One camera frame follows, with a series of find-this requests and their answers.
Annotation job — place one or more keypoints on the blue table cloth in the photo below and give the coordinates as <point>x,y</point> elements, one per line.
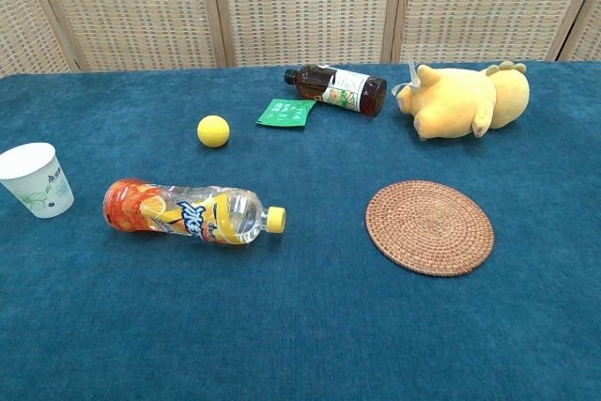
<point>300,316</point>

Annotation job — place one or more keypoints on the yellow ball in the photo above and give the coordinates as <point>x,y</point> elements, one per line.
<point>213,131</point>

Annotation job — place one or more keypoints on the brown tea bottle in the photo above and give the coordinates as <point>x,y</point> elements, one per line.
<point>338,88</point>

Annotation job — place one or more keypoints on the yellow plush toy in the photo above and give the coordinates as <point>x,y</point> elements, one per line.
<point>455,100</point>

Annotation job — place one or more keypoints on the orange drink plastic bottle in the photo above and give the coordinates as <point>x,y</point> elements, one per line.
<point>188,213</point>

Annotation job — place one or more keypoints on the woven rattan folding screen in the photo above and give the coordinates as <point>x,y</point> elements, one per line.
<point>300,2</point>

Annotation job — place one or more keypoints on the white paper cup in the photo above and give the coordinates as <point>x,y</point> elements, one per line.
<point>37,180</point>

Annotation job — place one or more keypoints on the green tea packet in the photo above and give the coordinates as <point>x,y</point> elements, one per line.
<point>284,114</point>

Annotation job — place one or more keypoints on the round brown woven coaster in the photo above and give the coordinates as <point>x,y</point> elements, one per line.
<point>429,227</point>

